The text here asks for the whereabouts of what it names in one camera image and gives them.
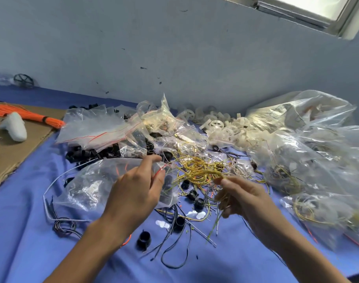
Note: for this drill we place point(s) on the person's left hand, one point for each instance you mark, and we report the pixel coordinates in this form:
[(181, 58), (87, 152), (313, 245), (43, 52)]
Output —
[(132, 197)]

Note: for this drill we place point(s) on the person's right hand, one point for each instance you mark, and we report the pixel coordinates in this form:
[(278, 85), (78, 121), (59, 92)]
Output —
[(250, 203)]

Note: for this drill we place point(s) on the clear zip plastic bag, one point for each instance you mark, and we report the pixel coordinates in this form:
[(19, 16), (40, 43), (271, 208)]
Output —
[(91, 185)]

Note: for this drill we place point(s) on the pile of black plastic rings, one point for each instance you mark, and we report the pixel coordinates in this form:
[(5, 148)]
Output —
[(82, 155)]

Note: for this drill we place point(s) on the pile of white plastic wheels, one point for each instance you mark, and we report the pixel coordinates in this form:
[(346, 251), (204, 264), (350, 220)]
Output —
[(232, 129)]

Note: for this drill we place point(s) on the heap of plastic bags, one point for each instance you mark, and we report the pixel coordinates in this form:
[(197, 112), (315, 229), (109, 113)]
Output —
[(161, 123)]

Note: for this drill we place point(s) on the pile of large plastic bags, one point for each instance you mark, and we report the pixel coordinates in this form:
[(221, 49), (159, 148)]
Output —
[(321, 156)]

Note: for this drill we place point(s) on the person's left forearm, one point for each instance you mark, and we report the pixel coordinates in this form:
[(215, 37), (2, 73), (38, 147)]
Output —
[(85, 256)]

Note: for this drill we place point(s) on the person's right forearm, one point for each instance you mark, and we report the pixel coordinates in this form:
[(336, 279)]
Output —
[(306, 253)]

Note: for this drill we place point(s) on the blue cloth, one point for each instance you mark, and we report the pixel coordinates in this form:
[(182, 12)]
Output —
[(20, 244)]

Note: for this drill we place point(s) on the brown cardboard sheet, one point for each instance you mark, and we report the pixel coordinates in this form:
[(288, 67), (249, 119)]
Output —
[(14, 156)]

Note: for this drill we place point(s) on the orange tie bundle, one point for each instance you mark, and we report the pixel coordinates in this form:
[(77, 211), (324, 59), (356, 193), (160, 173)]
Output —
[(26, 113)]

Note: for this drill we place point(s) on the white handheld device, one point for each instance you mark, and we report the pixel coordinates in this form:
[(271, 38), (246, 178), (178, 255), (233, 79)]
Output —
[(13, 126)]

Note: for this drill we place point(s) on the black round wheel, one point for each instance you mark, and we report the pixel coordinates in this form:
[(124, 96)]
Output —
[(24, 80)]

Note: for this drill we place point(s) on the clear plastic water bottle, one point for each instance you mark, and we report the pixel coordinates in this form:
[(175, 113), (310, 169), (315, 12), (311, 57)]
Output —
[(1, 79)]

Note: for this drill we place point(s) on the window frame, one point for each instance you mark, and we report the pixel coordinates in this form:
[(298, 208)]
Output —
[(309, 11)]

